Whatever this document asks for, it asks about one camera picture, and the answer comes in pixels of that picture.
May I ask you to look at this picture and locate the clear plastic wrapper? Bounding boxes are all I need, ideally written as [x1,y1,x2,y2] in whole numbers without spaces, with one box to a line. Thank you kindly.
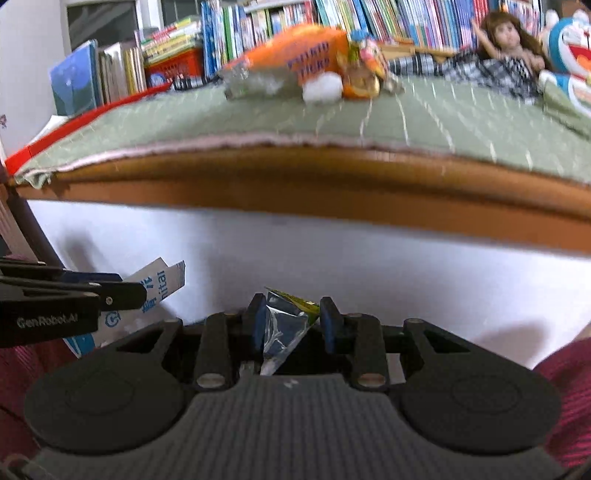
[222,59,302,100]

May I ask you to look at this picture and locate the blue cat plush toy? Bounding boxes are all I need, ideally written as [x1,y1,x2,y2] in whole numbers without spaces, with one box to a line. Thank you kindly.
[538,9,591,121]

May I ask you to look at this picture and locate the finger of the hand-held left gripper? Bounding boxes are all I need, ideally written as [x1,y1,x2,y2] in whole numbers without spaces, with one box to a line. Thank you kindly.
[0,258,124,284]
[0,276,147,311]

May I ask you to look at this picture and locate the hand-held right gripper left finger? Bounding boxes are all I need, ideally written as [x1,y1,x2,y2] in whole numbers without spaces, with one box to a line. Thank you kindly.
[115,293,267,391]

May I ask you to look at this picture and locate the silver foil wrapper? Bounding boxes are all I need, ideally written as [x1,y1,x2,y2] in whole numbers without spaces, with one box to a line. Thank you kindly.
[261,287,321,376]

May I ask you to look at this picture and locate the green checked blanket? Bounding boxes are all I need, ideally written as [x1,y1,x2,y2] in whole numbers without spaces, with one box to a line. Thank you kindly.
[14,76,591,188]

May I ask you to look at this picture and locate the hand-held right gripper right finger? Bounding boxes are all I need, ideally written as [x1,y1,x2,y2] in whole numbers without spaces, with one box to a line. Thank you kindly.
[320,296,472,391]

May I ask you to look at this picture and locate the white and blue paper packet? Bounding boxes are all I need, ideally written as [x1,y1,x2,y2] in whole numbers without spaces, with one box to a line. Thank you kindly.
[64,257,186,358]

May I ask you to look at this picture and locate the wooden table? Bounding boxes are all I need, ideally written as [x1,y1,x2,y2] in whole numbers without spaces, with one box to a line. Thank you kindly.
[9,145,591,256]

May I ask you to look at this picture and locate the orange snack bag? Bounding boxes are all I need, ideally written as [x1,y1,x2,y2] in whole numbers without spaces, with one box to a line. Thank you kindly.
[244,25,352,88]

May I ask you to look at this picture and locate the stack of picture books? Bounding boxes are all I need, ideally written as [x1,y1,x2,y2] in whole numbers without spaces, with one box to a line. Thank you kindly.
[137,16,205,65]

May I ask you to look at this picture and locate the white paper sheet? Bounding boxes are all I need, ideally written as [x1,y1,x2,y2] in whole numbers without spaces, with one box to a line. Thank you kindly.
[28,115,70,147]

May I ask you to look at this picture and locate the row of thin paperbacks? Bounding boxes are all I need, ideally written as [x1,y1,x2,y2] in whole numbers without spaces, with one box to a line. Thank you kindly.
[48,39,148,117]

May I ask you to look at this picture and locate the shelf row of colourful books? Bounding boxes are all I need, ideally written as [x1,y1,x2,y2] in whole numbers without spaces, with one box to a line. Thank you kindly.
[201,0,548,79]

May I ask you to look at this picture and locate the red plastic crate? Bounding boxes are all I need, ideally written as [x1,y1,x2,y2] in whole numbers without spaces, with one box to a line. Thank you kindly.
[144,47,205,89]

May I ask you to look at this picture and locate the white fluffy ball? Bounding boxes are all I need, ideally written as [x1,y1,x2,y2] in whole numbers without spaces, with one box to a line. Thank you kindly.
[302,73,344,103]

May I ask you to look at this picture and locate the brown-haired doll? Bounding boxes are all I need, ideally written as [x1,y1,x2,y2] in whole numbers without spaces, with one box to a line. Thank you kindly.
[471,11,555,100]

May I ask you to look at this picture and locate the colourful snack wrapper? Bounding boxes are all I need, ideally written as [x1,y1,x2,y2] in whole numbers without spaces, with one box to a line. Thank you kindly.
[342,32,403,100]

